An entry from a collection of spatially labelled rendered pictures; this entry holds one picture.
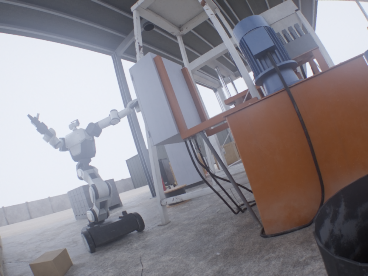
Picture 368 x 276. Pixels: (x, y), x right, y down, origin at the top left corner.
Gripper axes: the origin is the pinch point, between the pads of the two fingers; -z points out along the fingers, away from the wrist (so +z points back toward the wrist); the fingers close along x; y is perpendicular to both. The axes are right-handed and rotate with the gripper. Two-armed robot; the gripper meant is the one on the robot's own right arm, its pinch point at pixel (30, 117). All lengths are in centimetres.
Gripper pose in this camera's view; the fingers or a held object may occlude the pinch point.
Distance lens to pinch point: 181.7
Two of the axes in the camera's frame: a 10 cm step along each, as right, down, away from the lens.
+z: 6.0, 6.3, 4.9
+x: 7.0, -1.0, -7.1
